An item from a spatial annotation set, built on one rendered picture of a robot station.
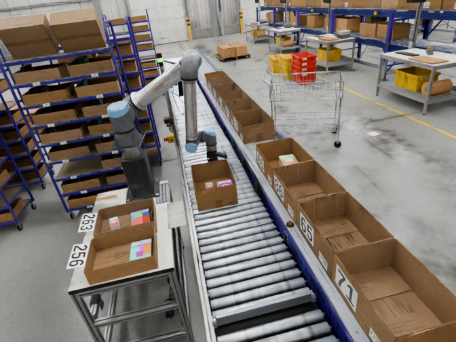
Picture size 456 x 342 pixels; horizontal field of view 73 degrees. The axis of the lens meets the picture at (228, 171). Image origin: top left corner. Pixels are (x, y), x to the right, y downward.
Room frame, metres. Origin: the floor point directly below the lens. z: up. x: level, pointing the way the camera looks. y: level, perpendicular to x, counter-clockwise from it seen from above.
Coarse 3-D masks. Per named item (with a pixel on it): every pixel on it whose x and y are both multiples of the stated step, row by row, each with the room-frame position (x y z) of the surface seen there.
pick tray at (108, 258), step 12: (144, 228) 1.54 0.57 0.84; (96, 240) 1.49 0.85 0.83; (108, 240) 1.50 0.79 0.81; (120, 240) 1.51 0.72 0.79; (132, 240) 1.52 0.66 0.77; (156, 240) 1.47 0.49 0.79; (96, 252) 1.46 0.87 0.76; (108, 252) 1.45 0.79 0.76; (120, 252) 1.43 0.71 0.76; (156, 252) 1.35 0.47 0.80; (96, 264) 1.36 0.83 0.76; (108, 264) 1.35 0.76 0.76; (120, 264) 1.24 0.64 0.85; (132, 264) 1.25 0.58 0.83; (144, 264) 1.26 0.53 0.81; (156, 264) 1.28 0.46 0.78; (96, 276) 1.22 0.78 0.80; (108, 276) 1.23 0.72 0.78; (120, 276) 1.24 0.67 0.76
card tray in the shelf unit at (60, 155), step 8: (72, 144) 3.29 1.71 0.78; (80, 144) 3.30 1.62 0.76; (88, 144) 3.08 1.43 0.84; (48, 152) 2.99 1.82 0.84; (56, 152) 2.98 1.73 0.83; (64, 152) 2.99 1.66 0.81; (72, 152) 3.00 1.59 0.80; (80, 152) 3.02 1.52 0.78; (88, 152) 3.03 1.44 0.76; (56, 160) 2.98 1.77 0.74
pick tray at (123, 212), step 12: (120, 204) 1.83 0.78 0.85; (132, 204) 1.84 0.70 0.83; (144, 204) 1.85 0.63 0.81; (108, 216) 1.80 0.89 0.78; (120, 216) 1.81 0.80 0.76; (156, 216) 1.75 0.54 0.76; (96, 228) 1.62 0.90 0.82; (108, 228) 1.69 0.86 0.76; (120, 228) 1.67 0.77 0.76; (132, 228) 1.56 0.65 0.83; (156, 228) 1.59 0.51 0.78
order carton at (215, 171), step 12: (192, 168) 2.14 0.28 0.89; (204, 168) 2.16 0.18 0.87; (216, 168) 2.17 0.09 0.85; (228, 168) 2.13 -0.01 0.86; (204, 180) 2.16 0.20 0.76; (216, 180) 2.13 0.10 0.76; (204, 192) 1.77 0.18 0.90; (216, 192) 1.78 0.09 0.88; (228, 192) 1.79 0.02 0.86; (204, 204) 1.77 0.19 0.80; (216, 204) 1.78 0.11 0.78; (228, 204) 1.79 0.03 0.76
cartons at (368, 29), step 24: (264, 0) 16.39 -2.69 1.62; (288, 0) 13.33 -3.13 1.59; (312, 0) 11.33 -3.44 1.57; (336, 0) 9.79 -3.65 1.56; (360, 0) 8.62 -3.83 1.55; (384, 0) 7.71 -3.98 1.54; (432, 0) 6.31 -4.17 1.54; (312, 24) 10.73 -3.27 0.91; (336, 24) 9.30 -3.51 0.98; (360, 24) 8.05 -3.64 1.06; (384, 24) 7.25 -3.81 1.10; (408, 24) 6.96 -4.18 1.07
